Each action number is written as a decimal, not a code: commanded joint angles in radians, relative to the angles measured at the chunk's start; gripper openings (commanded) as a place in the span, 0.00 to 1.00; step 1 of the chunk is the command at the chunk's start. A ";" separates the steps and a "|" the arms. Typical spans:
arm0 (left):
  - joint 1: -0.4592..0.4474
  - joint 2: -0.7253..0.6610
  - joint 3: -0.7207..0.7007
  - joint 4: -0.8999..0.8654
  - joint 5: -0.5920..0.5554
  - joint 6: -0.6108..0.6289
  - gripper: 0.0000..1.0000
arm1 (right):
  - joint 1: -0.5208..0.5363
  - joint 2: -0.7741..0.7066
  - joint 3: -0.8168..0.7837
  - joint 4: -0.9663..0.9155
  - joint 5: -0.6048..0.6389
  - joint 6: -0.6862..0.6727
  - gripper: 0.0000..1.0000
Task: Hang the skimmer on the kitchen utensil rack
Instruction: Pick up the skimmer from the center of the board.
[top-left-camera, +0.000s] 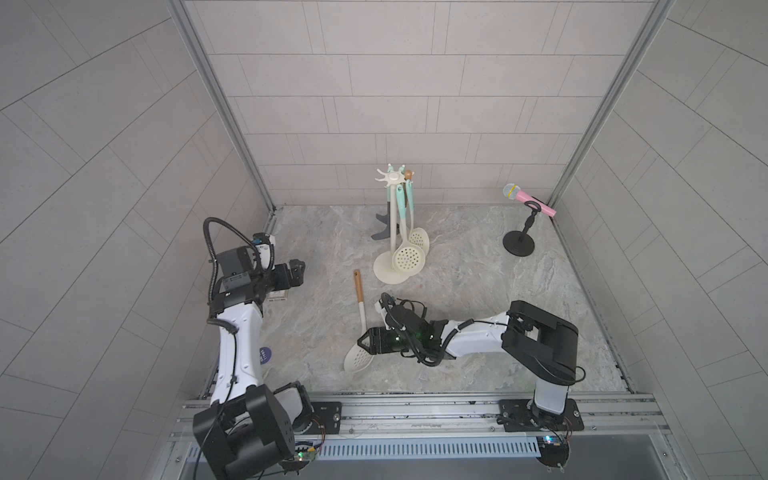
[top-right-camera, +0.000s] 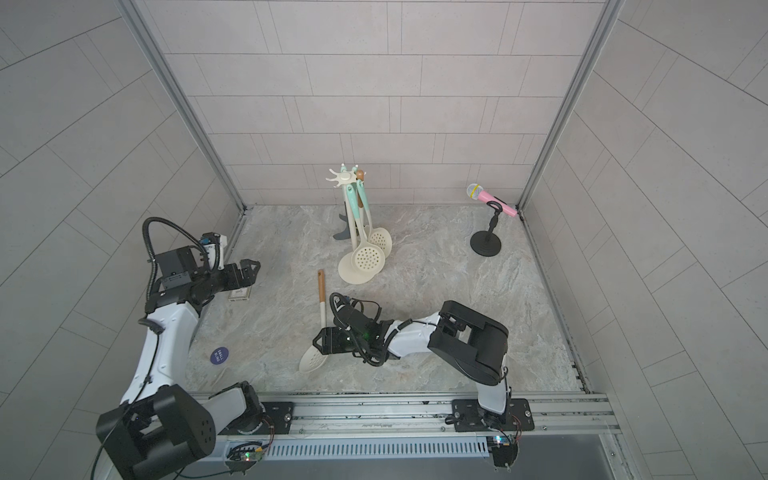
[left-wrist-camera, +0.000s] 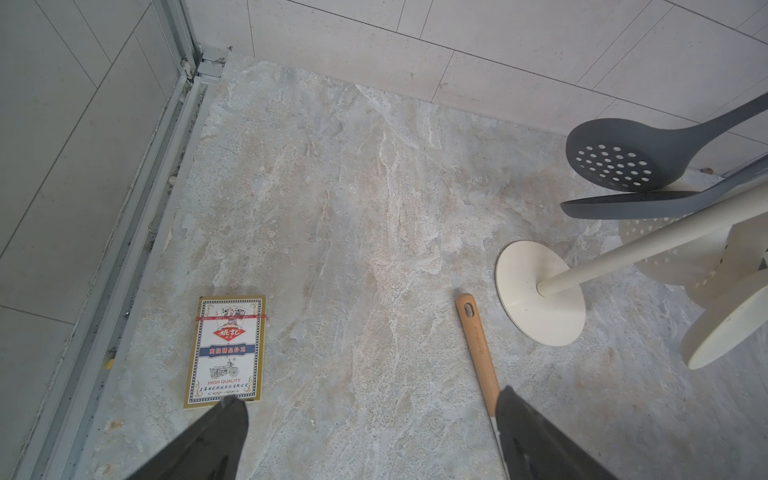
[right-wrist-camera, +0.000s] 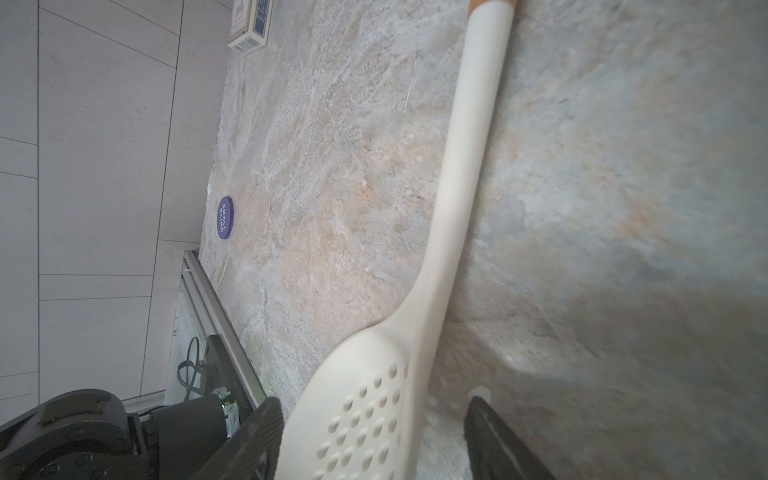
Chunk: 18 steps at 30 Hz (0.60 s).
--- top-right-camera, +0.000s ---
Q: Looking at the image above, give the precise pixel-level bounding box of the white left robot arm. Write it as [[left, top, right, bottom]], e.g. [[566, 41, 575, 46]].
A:
[[96, 245, 264, 479]]

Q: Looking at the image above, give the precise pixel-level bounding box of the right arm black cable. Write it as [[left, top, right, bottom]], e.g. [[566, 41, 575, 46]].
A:
[[328, 292, 445, 368]]

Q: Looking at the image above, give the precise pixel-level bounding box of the pink toy microphone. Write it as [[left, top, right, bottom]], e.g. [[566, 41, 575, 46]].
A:
[[467, 183, 518, 217]]

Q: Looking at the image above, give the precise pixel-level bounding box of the black microphone stand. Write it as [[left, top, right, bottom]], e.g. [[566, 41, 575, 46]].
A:
[[470, 201, 503, 257]]

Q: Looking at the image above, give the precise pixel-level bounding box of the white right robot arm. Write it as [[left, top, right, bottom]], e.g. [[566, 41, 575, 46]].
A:
[[312, 292, 509, 416]]

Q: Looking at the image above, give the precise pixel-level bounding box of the cream utensil rack stand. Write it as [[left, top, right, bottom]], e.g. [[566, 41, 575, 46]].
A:
[[327, 164, 384, 285]]

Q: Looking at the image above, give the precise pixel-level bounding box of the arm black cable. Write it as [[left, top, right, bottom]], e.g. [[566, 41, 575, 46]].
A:
[[141, 217, 211, 301], [328, 292, 445, 368]]

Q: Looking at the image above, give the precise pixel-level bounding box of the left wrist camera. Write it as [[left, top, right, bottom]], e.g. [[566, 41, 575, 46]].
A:
[[200, 232, 228, 270]]

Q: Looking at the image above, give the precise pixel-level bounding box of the playing card box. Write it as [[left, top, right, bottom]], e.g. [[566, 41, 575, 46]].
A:
[[229, 287, 251, 301]]

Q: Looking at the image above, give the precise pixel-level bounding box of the cream skimmer green handle bottom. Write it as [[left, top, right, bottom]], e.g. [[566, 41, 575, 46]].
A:
[[343, 176, 361, 250]]

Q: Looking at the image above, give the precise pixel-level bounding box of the blue round sticker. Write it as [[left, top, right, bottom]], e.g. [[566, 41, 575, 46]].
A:
[[209, 347, 230, 365]]

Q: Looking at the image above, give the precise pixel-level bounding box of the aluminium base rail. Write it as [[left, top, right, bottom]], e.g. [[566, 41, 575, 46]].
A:
[[251, 392, 621, 440]]

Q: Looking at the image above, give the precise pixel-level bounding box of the cream skimmer green handle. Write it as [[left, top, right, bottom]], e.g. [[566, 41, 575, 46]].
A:
[[351, 214, 385, 280], [343, 176, 361, 250]]

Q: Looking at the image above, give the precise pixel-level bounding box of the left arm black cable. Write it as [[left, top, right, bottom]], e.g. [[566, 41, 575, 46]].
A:
[[141, 217, 211, 301]]

